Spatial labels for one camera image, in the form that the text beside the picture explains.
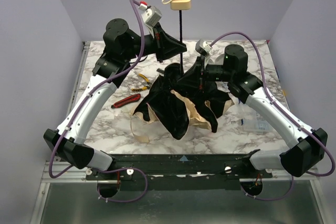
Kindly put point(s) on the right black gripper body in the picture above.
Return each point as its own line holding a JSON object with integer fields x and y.
{"x": 200, "y": 70}

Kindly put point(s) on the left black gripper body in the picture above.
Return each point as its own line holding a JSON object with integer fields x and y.
{"x": 159, "y": 43}

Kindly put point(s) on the beige umbrella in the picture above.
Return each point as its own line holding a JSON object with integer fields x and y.
{"x": 178, "y": 107}

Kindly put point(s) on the pink umbrella case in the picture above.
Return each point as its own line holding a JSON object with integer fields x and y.
{"x": 218, "y": 61}

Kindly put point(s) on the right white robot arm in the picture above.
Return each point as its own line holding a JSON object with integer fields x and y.
{"x": 304, "y": 145}

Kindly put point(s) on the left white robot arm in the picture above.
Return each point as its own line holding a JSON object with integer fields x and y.
{"x": 121, "y": 46}

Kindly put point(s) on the black bit holder strip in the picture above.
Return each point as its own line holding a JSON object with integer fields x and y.
{"x": 159, "y": 70}

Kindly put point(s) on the red black utility knife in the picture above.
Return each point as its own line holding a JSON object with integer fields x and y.
{"x": 130, "y": 99}

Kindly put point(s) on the clear plastic screw box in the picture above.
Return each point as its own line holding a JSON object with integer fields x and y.
{"x": 251, "y": 121}

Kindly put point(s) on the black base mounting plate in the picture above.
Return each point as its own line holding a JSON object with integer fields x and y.
{"x": 181, "y": 172}

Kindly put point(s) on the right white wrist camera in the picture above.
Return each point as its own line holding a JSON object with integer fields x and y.
{"x": 203, "y": 47}

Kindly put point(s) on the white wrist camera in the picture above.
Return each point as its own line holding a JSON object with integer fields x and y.
{"x": 203, "y": 47}
{"x": 150, "y": 14}

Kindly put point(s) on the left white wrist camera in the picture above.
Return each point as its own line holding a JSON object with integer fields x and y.
{"x": 150, "y": 14}

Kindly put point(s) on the yellow handled pliers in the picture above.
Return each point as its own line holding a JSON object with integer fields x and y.
{"x": 146, "y": 84}

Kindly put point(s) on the aluminium frame rail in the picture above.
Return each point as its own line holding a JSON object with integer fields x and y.
{"x": 73, "y": 175}

